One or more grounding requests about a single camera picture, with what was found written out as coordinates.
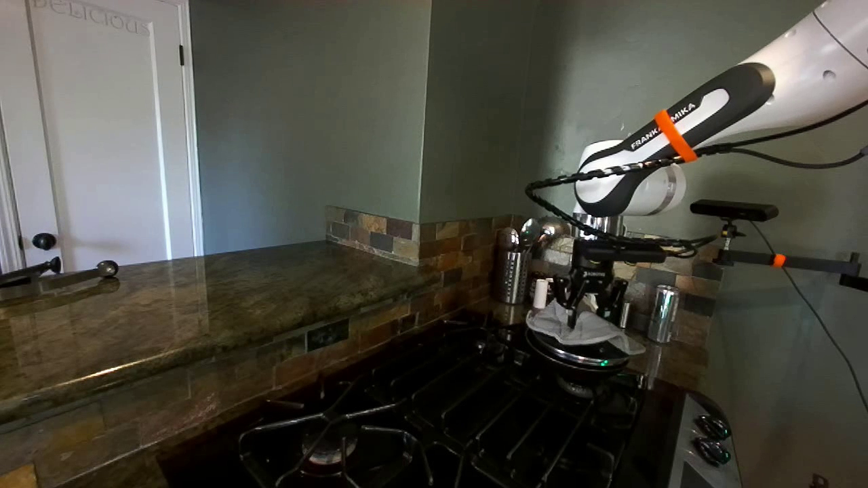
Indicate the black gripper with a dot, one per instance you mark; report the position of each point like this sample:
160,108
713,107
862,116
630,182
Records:
592,274

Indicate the white quilted potholder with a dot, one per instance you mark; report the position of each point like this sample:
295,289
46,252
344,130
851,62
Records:
577,331

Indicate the black frying pan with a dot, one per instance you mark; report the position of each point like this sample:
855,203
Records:
577,369

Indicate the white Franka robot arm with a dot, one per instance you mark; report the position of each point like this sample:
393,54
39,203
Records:
788,83

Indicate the black stove knob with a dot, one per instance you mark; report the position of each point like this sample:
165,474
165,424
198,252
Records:
713,450
713,424

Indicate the black gas stove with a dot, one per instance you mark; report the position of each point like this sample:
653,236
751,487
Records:
408,435

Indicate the silver metal can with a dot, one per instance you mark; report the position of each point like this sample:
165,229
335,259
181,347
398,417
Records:
666,314

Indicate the silver thermos bottle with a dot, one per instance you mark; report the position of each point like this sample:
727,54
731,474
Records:
512,267

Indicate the shiny chrome vessel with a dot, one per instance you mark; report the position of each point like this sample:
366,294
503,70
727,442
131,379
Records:
542,236

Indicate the white panel door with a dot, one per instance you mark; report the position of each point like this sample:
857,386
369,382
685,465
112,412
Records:
108,135

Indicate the black door knob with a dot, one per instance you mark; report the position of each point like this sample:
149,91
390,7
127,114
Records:
43,241

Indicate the black stereo camera bar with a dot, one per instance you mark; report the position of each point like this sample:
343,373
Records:
732,210

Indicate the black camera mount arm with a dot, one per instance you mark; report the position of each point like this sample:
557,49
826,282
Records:
796,261

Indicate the wall outlet plate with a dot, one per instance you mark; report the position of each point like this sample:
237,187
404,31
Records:
325,335

